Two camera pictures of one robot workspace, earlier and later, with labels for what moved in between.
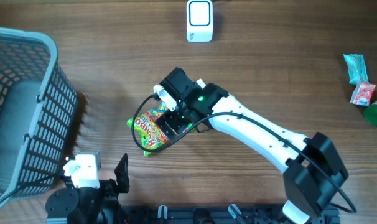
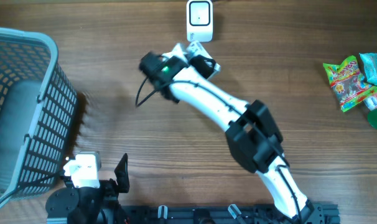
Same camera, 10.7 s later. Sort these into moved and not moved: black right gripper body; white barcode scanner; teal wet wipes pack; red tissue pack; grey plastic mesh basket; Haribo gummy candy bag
Moved: red tissue pack; Haribo gummy candy bag; black right gripper body; teal wet wipes pack
Not moved: grey plastic mesh basket; white barcode scanner
